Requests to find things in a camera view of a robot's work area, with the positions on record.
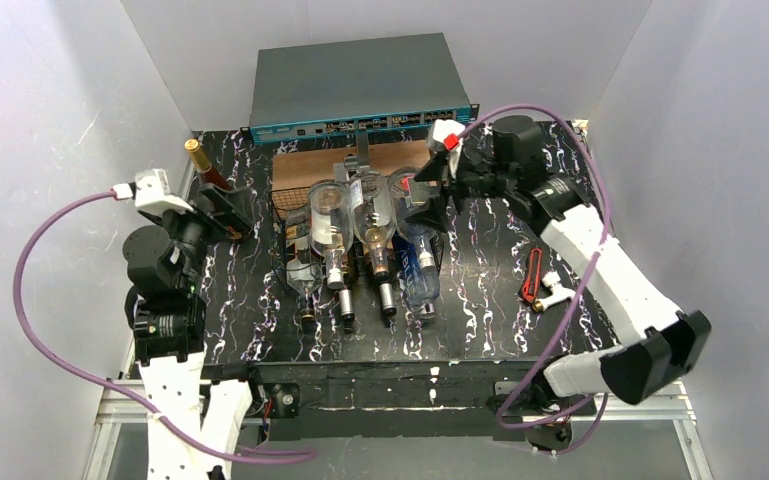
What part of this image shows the black wire wine rack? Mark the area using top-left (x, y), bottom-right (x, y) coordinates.
top-left (270, 187), bottom-right (446, 284)

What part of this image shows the white plastic faucet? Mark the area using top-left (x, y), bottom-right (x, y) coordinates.
top-left (532, 271), bottom-right (576, 312)

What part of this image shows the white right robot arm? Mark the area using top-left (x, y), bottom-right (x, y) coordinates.
top-left (408, 115), bottom-right (712, 405)

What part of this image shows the grey network switch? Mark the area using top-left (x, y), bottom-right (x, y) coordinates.
top-left (247, 33), bottom-right (479, 144)

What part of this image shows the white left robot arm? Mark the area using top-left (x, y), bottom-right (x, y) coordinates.
top-left (123, 179), bottom-right (254, 479)

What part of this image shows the wooden board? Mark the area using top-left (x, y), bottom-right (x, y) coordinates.
top-left (271, 140), bottom-right (430, 218)

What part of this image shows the clear bottle with cork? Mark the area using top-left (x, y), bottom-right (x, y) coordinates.
top-left (349, 170), bottom-right (396, 284)

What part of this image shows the clear bottle with white cap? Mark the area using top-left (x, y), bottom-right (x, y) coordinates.
top-left (308, 181), bottom-right (354, 291)

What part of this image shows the amber wine bottle gold cap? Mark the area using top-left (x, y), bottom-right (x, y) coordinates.
top-left (184, 138), bottom-right (232, 191)

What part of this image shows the grey metal bracket post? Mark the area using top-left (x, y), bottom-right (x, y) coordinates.
top-left (333, 132), bottom-right (370, 183)

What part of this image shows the dark bottle with black cap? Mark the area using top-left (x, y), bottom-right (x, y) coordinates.
top-left (379, 282), bottom-right (397, 317)

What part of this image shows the dark green wine bottle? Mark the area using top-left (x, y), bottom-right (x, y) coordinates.
top-left (338, 288), bottom-right (355, 325)

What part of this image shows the clear bottle with dark label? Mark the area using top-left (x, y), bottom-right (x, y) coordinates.
top-left (388, 166), bottom-right (438, 274)

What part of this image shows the red black utility knife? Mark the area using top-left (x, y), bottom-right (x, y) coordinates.
top-left (519, 247), bottom-right (543, 305)

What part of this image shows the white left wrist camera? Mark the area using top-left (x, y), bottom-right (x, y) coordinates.
top-left (111, 169), bottom-right (194, 217)

